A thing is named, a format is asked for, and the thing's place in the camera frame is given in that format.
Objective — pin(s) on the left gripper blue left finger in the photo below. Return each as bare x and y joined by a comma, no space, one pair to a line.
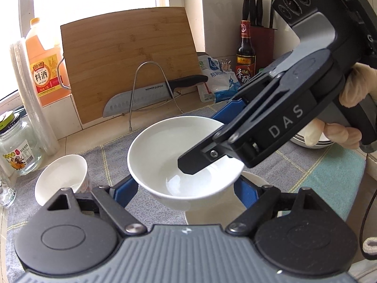
112,202

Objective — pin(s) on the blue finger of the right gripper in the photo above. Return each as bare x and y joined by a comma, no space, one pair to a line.
230,111
203,154

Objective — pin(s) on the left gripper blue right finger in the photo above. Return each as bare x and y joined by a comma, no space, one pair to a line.
260,203

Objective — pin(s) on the white floral bowl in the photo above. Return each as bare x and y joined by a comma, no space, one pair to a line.
226,209
68,171

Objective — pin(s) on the plain white bowl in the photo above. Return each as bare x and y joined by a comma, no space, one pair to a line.
153,162

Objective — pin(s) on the right gloved hand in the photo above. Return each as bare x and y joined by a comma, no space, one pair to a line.
360,83

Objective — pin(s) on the white blue salt bag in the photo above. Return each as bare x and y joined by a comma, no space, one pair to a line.
222,83

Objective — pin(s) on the dark vinegar bottle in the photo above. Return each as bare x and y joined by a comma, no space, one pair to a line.
245,56

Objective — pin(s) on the dark red knife block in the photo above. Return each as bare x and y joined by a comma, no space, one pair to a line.
262,38

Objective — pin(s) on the glass jar with label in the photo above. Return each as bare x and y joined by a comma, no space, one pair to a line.
19,145

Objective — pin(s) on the clear glass mug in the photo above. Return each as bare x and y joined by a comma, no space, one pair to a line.
7,192

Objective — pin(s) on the plastic wrap roll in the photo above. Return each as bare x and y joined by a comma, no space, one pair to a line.
31,102

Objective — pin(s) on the bamboo cutting board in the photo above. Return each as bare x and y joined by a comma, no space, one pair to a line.
111,53

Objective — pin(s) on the orange cooking wine jug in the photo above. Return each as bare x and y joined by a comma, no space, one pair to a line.
46,62

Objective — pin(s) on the wire cutting board stand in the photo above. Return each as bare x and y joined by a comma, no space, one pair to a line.
161,89

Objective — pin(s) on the kitchen knife black handle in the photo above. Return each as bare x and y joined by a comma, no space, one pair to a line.
120,103

